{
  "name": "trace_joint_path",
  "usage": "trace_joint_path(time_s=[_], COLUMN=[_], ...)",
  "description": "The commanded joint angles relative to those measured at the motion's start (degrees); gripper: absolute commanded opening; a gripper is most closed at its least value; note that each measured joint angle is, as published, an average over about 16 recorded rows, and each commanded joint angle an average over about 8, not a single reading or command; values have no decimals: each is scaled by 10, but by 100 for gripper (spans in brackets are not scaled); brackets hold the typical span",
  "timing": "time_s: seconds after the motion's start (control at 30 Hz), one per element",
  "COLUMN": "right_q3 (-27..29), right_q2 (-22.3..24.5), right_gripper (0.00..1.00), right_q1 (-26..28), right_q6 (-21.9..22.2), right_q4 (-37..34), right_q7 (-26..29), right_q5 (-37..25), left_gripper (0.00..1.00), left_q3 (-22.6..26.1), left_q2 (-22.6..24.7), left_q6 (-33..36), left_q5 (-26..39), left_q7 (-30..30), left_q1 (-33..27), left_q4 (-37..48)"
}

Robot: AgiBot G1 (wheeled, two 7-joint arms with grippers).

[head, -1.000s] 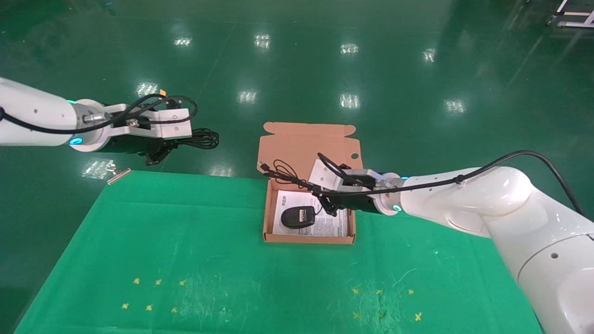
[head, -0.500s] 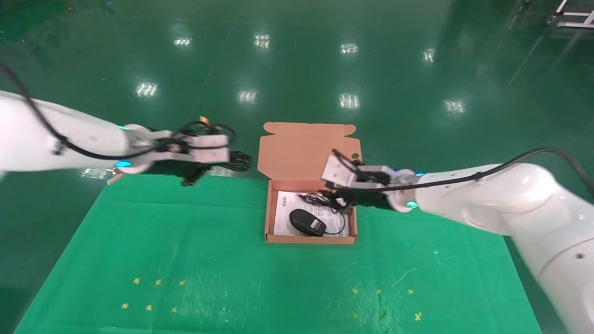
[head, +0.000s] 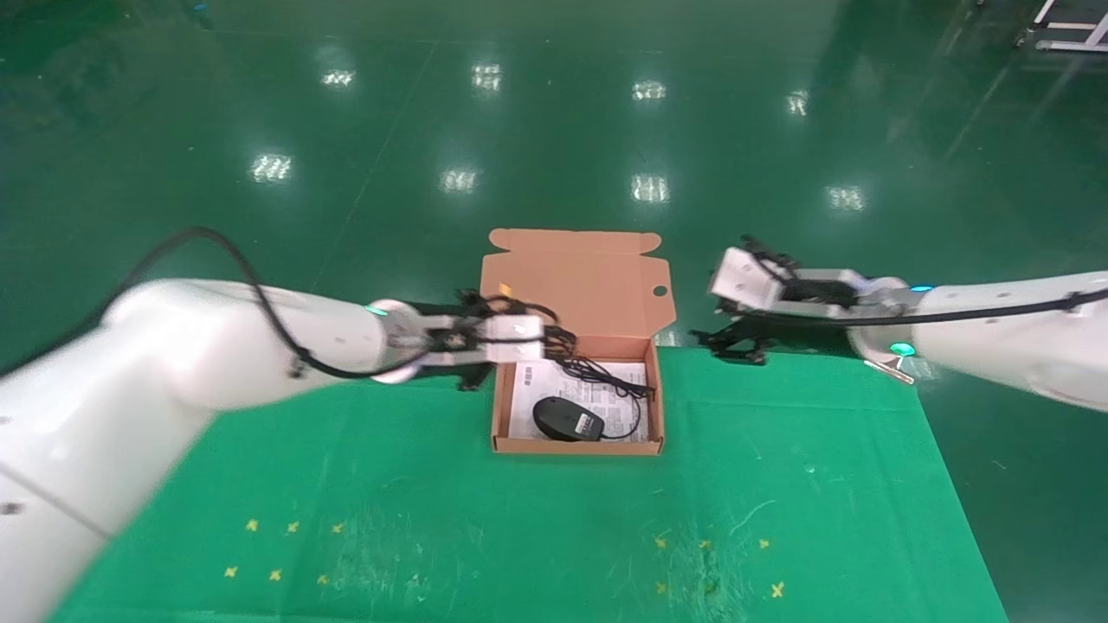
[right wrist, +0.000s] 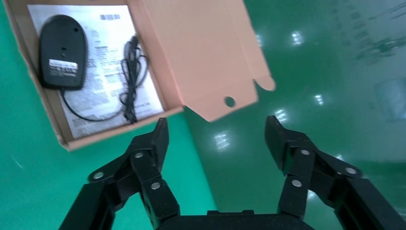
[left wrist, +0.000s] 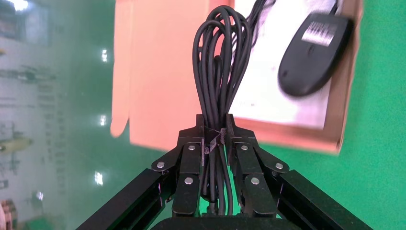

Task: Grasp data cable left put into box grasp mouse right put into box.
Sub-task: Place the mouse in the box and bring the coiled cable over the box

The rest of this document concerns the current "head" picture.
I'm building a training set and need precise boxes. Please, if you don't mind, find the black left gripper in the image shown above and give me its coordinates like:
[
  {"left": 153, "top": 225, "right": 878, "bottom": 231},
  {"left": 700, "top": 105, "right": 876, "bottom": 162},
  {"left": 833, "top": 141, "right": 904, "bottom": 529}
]
[{"left": 428, "top": 294, "right": 579, "bottom": 392}]

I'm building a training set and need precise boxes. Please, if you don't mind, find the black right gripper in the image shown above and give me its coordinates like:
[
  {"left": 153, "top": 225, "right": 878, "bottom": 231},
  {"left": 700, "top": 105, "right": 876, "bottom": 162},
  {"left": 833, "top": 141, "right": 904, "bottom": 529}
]
[{"left": 690, "top": 277, "right": 863, "bottom": 364}]

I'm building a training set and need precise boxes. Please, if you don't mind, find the black wired computer mouse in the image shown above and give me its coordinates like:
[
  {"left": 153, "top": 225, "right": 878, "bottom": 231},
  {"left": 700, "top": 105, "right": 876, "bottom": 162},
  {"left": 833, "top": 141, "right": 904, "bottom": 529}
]
[{"left": 532, "top": 381, "right": 648, "bottom": 444}]

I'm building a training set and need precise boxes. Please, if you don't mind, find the open brown cardboard box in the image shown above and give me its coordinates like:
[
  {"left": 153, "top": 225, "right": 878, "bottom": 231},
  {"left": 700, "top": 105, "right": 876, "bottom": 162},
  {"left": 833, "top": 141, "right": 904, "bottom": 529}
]
[{"left": 479, "top": 228, "right": 679, "bottom": 457}]

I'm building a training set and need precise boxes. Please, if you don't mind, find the white printed instruction sheet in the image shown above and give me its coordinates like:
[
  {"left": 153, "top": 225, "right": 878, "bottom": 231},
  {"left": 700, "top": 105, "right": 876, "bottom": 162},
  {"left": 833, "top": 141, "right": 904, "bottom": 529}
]
[{"left": 507, "top": 359, "right": 651, "bottom": 443}]

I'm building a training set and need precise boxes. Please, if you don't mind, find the metal binder clip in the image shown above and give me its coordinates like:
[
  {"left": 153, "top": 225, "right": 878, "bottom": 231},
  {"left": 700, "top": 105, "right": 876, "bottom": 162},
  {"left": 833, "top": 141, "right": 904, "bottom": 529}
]
[{"left": 864, "top": 356, "right": 915, "bottom": 384}]

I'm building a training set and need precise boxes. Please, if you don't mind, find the green table mat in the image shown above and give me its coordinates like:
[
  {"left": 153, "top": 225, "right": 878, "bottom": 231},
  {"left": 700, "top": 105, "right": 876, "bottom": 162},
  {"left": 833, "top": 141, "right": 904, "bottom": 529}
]
[{"left": 48, "top": 344, "right": 1010, "bottom": 623}]

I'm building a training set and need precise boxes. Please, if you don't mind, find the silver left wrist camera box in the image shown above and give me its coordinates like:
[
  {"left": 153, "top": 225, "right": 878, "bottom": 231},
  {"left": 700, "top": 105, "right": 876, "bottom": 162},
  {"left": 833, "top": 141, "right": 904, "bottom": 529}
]
[{"left": 485, "top": 314, "right": 547, "bottom": 363}]

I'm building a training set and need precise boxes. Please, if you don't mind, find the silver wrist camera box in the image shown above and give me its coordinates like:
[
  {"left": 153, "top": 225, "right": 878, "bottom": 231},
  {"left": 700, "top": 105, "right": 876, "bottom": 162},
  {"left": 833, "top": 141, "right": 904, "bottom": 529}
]
[
  {"left": 485, "top": 314, "right": 547, "bottom": 363},
  {"left": 708, "top": 247, "right": 790, "bottom": 314}
]

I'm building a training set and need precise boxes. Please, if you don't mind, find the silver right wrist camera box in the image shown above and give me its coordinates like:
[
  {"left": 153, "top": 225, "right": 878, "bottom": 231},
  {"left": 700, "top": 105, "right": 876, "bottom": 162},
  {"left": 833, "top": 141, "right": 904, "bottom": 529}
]
[{"left": 708, "top": 247, "right": 790, "bottom": 314}]

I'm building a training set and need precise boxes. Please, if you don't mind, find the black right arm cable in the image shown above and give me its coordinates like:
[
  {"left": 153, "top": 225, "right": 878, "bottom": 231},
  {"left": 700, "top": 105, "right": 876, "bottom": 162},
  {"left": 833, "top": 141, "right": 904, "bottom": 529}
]
[{"left": 762, "top": 290, "right": 1108, "bottom": 328}]

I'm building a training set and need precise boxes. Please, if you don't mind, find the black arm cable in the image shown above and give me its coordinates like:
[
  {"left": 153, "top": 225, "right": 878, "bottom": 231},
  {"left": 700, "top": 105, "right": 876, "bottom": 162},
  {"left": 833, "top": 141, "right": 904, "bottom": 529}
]
[
  {"left": 87, "top": 227, "right": 451, "bottom": 382},
  {"left": 762, "top": 290, "right": 1108, "bottom": 328}
]

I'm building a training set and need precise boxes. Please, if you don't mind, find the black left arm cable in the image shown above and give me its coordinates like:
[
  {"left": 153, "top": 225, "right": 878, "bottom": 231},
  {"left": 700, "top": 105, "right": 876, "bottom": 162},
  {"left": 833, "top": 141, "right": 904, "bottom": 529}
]
[{"left": 87, "top": 227, "right": 451, "bottom": 382}]

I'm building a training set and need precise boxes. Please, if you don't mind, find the white metal cart frame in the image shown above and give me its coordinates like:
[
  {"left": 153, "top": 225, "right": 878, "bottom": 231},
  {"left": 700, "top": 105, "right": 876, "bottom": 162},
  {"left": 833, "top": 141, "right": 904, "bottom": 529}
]
[{"left": 1020, "top": 0, "right": 1108, "bottom": 55}]

